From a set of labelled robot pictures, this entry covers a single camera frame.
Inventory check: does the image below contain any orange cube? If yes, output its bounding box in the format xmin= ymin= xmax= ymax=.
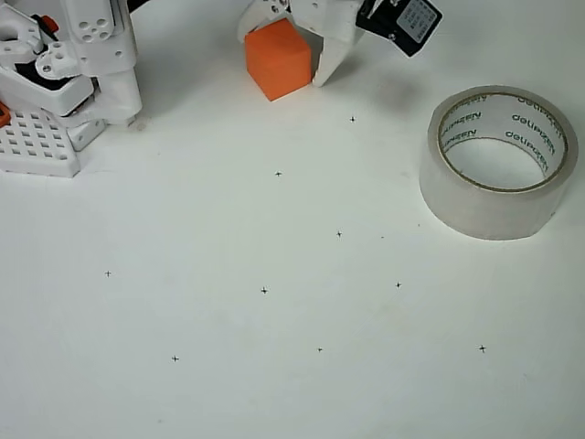
xmin=243 ymin=17 xmax=314 ymax=102

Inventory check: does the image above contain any clear tape roll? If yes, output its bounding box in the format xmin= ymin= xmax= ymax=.
xmin=419 ymin=84 xmax=580 ymax=241

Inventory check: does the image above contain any white perforated base plate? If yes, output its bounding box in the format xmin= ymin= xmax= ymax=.
xmin=0 ymin=109 xmax=81 ymax=178

